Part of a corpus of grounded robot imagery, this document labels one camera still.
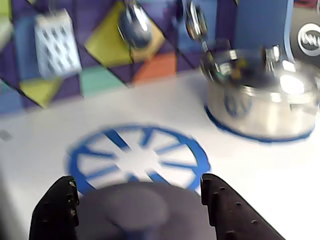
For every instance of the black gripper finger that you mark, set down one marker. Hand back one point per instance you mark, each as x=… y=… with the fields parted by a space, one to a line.
x=53 y=215
x=232 y=212

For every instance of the gray pot lid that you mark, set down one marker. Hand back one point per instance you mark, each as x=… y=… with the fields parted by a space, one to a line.
x=140 y=212

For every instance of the steel pot glass lid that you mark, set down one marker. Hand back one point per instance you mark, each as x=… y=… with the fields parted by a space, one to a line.
x=250 y=67

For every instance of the shiny steel pot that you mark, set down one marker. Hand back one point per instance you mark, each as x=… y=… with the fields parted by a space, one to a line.
x=262 y=107

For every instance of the blue toy kitchen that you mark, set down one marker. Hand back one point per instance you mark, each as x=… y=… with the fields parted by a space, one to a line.
x=160 y=112

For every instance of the white box grater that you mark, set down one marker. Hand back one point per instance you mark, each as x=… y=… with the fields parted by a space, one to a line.
x=56 y=42

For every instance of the metal toy ladle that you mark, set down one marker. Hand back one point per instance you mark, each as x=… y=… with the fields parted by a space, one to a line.
x=197 y=22

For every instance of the black Dell monitor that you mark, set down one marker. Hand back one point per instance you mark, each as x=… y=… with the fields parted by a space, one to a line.
x=307 y=30

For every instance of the metal toy spoon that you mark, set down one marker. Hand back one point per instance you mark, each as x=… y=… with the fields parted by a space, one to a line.
x=135 y=25

